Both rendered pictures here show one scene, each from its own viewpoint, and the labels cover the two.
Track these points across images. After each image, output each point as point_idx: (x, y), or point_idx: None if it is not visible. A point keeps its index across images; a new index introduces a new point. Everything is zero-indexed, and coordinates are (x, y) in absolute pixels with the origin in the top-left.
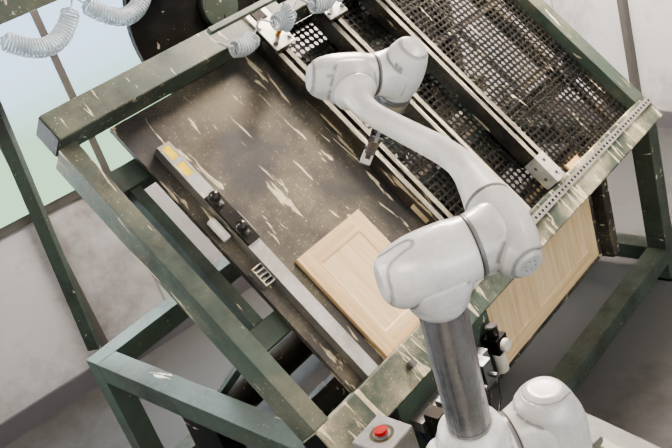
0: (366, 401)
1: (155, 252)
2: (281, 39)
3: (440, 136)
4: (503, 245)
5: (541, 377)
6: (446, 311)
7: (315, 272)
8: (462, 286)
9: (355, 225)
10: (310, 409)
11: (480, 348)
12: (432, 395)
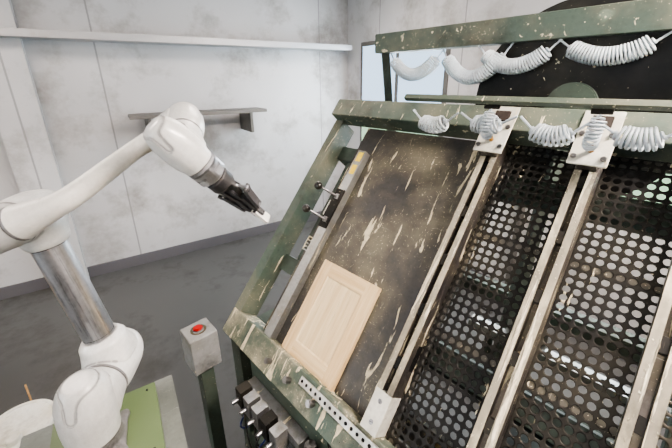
0: (249, 333)
1: (300, 186)
2: (488, 144)
3: (77, 178)
4: None
5: (87, 383)
6: None
7: (320, 274)
8: None
9: (364, 290)
10: (243, 299)
11: (302, 438)
12: (268, 392)
